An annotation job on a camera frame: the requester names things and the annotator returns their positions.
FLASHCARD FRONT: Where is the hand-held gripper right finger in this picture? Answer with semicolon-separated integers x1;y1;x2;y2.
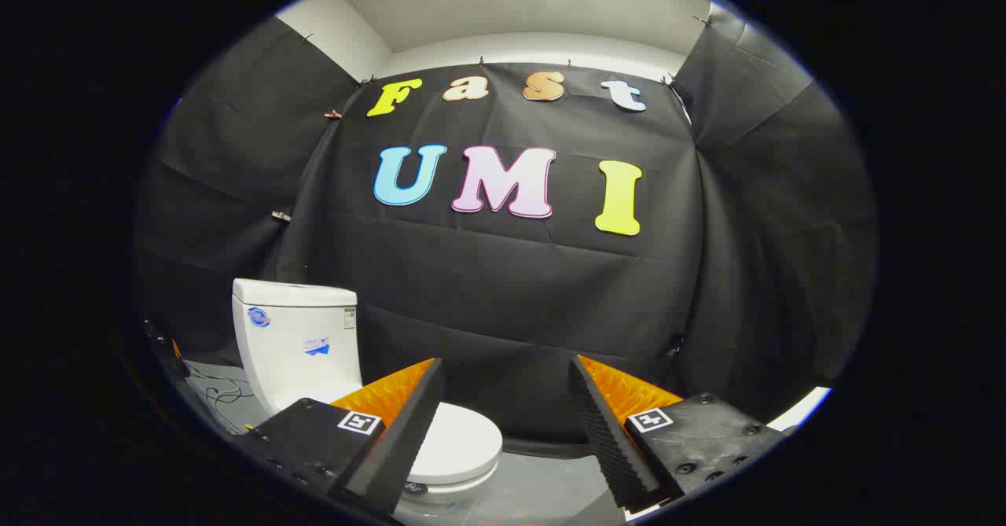
567;354;795;512

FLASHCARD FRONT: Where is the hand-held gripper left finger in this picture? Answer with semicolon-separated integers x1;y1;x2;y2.
244;357;447;515

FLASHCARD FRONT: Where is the white toilet lid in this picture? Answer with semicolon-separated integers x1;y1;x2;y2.
314;387;504;486

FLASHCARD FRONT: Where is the white toilet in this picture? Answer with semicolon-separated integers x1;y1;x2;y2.
232;278;504;516

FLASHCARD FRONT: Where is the black backdrop cloth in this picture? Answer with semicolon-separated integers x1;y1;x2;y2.
134;0;878;461

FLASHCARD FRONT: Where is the tangle of floor cables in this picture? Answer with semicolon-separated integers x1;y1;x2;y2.
204;375;254;435

